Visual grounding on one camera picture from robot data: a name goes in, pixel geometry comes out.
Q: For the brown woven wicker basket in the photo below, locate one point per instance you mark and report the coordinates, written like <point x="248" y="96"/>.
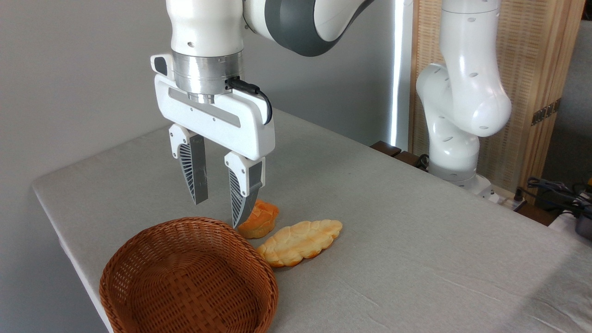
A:
<point x="138" y="263"/>

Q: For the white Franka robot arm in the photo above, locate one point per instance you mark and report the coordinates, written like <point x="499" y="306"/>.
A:
<point x="203" y="23"/>

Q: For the dark brown wooden block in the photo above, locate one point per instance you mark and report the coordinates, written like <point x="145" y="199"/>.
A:
<point x="386" y="148"/>
<point x="409" y="159"/>

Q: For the dark metal screen hinge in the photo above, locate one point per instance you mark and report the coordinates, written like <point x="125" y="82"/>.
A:
<point x="545" y="112"/>

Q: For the grey tablecloth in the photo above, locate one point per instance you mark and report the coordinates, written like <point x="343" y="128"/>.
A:
<point x="416" y="231"/>

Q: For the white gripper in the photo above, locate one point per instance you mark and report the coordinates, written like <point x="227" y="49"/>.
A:
<point x="217" y="122"/>

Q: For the long braided golden bread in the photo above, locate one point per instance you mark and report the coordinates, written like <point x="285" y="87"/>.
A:
<point x="300" y="240"/>

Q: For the light wooden folding screen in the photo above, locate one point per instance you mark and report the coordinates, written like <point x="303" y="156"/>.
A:
<point x="527" y="46"/>

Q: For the small round orange bread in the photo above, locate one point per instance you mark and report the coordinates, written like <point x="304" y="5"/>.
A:
<point x="264" y="219"/>

